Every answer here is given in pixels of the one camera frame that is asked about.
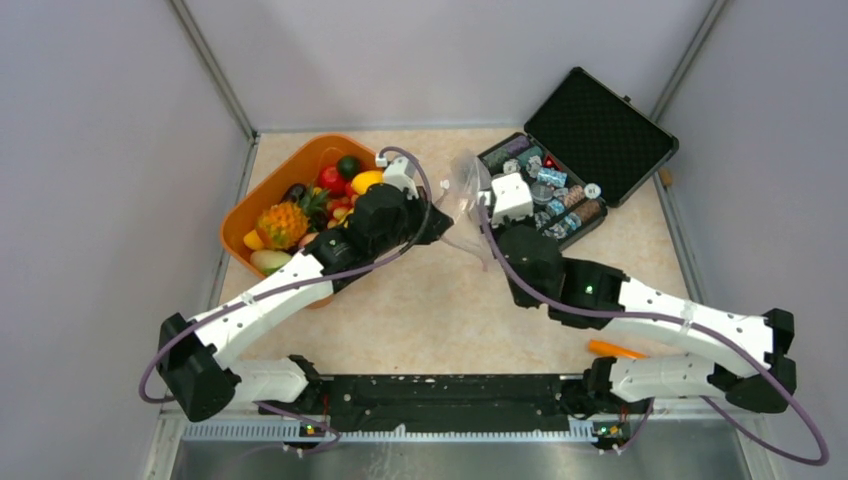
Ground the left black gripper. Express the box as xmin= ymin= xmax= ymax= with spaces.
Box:
xmin=372 ymin=185 xmax=453 ymax=257

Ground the clear zip top bag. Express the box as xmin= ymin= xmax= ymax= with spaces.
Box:
xmin=435 ymin=150 xmax=493 ymax=271

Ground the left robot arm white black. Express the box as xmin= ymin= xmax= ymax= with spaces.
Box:
xmin=150 ymin=184 xmax=454 ymax=422

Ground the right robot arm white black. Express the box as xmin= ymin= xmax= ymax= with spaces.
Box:
xmin=486 ymin=225 xmax=797 ymax=414

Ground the yellow toy lemon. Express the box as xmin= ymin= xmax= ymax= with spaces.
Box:
xmin=351 ymin=170 xmax=383 ymax=195

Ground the red toy tomato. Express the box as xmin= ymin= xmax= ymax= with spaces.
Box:
xmin=316 ymin=166 xmax=348 ymax=197

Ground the orange plastic basket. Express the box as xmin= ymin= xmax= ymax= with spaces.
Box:
xmin=213 ymin=133 xmax=375 ymax=305

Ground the toy eggplant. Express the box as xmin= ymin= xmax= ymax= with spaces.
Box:
xmin=281 ymin=183 xmax=308 ymax=203

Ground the toy pineapple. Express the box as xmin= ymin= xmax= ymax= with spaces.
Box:
xmin=255 ymin=187 xmax=329 ymax=250

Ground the black poker chip case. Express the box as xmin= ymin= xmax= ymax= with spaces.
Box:
xmin=458 ymin=67 xmax=679 ymax=249

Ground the small yellow toy fruit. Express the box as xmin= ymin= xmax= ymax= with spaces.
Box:
xmin=242 ymin=229 xmax=265 ymax=251

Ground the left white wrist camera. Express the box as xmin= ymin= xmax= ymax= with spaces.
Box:
xmin=375 ymin=155 xmax=419 ymax=199

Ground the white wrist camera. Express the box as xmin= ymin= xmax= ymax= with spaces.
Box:
xmin=375 ymin=155 xmax=419 ymax=199
xmin=478 ymin=172 xmax=534 ymax=228

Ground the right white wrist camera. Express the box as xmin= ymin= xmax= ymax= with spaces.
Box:
xmin=478 ymin=172 xmax=534 ymax=228

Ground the orange handled tool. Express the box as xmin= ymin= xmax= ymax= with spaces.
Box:
xmin=587 ymin=340 xmax=646 ymax=359

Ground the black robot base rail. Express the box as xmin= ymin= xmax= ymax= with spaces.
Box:
xmin=259 ymin=374 xmax=648 ymax=433

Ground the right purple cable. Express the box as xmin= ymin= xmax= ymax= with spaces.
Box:
xmin=476 ymin=198 xmax=831 ymax=468

